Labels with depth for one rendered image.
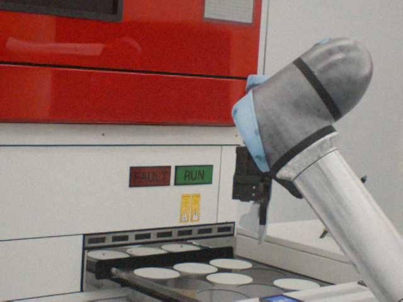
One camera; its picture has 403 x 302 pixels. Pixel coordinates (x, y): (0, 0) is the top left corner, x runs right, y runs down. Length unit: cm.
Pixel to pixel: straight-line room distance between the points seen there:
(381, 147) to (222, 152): 294
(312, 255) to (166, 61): 55
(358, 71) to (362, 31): 347
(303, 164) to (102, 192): 72
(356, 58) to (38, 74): 69
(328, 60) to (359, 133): 352
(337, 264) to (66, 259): 60
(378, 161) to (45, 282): 334
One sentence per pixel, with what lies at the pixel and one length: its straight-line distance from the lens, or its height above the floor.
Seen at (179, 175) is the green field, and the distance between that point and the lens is 199.
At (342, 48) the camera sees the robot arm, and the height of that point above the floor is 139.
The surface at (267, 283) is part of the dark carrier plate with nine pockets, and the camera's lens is 184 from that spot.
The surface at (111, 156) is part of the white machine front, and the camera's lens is 188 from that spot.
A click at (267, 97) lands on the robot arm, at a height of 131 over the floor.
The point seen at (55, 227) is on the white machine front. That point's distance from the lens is 183.
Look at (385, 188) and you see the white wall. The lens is 502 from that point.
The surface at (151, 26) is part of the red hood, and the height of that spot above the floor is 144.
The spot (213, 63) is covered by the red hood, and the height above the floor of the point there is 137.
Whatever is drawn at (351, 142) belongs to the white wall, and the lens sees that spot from 474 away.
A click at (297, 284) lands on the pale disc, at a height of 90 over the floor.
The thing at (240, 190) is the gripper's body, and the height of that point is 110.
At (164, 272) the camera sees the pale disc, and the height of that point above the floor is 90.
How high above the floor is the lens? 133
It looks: 5 degrees down
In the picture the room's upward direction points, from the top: 4 degrees clockwise
